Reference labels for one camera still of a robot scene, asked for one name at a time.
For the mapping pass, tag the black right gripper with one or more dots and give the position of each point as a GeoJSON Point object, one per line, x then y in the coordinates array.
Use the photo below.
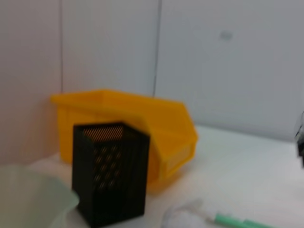
{"type": "Point", "coordinates": [301, 149]}

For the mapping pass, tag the green utility knife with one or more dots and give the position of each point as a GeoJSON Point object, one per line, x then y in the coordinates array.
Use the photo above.
{"type": "Point", "coordinates": [237, 221]}

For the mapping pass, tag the black mesh pen holder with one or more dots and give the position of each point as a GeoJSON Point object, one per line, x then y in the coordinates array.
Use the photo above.
{"type": "Point", "coordinates": [111, 180]}

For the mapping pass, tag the translucent wavy fruit plate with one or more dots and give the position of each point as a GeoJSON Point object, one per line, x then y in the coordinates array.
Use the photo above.
{"type": "Point", "coordinates": [31, 197]}

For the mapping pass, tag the yellow plastic bin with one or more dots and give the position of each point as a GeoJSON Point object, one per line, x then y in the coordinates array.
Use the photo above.
{"type": "Point", "coordinates": [171, 123]}

